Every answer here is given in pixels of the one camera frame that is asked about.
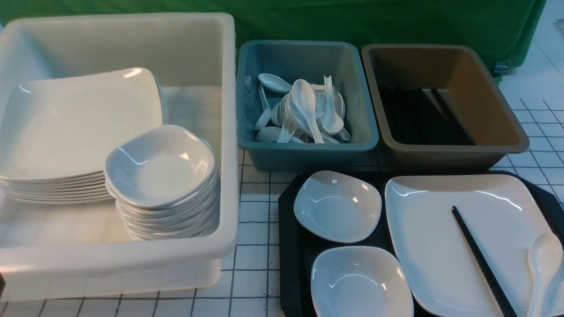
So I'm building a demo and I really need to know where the white bowl tray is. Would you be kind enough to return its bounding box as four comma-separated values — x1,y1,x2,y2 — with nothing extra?
293,170,382,243
310,246,415,317

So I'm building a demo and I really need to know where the large white square plate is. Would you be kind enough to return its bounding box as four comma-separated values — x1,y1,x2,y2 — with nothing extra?
385,174,563,317

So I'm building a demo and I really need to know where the black chopstick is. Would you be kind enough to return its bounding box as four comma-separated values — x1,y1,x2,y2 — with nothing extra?
451,206,517,317

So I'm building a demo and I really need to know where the white spoon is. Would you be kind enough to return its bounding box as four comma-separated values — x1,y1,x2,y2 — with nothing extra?
291,79,324,143
258,74,293,94
322,76,344,135
256,126,282,143
527,232,563,317

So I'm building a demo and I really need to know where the black serving tray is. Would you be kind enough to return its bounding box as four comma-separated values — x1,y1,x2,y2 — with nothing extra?
278,171,564,317

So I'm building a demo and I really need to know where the teal plastic bin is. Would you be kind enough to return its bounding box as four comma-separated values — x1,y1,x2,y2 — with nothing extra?
235,40,379,171

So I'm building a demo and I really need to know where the stack of white bowls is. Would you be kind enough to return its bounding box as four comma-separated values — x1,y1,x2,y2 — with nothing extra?
104,125,220,240

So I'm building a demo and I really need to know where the pile of black chopsticks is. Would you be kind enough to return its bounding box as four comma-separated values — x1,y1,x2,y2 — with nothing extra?
379,86,475,146

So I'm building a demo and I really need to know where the brown plastic bin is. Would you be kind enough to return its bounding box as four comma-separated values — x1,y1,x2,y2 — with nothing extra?
361,44,530,171

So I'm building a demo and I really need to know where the stack of white square plates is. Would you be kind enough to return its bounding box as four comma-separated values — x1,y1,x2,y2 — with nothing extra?
1,67,168,204

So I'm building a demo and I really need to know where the metal binder clip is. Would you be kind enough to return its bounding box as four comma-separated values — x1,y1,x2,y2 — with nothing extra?
492,60,514,77

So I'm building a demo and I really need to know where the large white plastic tub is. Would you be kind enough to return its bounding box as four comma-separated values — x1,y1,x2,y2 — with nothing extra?
1,13,238,302

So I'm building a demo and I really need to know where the green cloth backdrop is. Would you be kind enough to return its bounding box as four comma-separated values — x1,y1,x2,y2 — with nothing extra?
1,0,545,88

